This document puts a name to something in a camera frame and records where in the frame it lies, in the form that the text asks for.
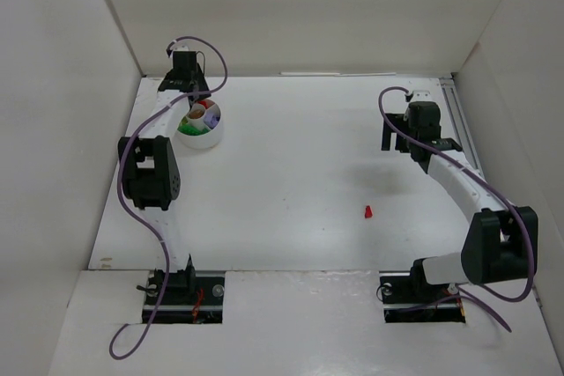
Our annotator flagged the orange lego brick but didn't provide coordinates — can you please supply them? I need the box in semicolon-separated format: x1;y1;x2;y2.
188;109;205;120

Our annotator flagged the purple lego assembly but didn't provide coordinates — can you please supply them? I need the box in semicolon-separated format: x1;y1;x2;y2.
204;112;220;129

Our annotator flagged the dark green lego plate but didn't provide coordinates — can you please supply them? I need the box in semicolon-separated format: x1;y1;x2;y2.
177;125;209;136

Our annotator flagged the red lego brick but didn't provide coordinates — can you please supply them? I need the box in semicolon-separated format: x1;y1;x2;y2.
198;100;219;110

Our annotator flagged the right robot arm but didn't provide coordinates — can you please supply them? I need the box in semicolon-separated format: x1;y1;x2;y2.
382;101;538;285

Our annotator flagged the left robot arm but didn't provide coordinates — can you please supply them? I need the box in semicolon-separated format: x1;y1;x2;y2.
118;48;207;291

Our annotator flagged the white round divided container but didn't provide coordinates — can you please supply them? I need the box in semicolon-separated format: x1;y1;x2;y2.
176;102;224;150

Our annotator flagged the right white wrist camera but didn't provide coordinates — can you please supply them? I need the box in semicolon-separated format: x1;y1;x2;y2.
405;90;433;104

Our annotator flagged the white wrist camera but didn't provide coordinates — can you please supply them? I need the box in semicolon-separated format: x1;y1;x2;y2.
166;40;190;56
405;90;433;104

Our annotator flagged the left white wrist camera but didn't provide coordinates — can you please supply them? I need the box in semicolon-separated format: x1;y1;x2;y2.
166;40;190;56

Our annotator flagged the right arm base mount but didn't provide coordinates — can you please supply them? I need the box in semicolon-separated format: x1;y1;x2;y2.
376;259;466;323

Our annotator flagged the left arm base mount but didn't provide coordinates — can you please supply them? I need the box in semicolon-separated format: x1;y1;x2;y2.
153;271;226;325

